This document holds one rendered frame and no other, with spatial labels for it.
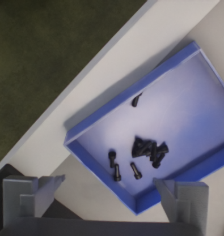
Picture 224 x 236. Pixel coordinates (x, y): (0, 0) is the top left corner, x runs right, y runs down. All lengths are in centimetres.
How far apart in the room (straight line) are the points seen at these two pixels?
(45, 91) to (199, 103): 106
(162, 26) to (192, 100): 6
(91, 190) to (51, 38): 95
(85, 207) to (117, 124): 10
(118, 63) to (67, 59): 98
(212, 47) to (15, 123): 120
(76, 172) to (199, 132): 12
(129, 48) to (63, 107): 7
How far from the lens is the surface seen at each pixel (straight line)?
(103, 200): 31
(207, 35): 24
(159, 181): 16
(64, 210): 32
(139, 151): 26
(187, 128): 27
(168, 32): 24
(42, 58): 123
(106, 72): 24
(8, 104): 135
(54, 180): 16
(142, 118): 26
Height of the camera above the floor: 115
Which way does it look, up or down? 62 degrees down
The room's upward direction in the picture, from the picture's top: 176 degrees counter-clockwise
